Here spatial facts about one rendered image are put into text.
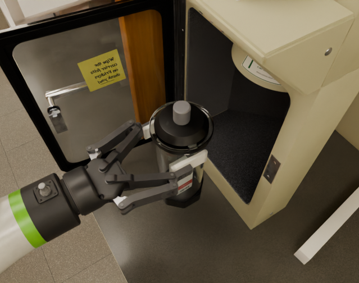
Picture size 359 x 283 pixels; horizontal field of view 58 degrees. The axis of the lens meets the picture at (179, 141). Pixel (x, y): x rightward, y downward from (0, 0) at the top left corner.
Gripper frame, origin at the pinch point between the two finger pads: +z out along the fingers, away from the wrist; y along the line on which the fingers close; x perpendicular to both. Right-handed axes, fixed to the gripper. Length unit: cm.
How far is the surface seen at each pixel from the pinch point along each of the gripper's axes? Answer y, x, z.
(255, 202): -12.3, 15.7, 11.1
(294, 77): -14.1, -24.3, 4.8
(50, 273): 39, 122, -50
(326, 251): -27.0, 27.7, 22.6
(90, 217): 56, 122, -22
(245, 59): 0.8, -12.2, 13.1
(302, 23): -12.4, -29.3, 5.5
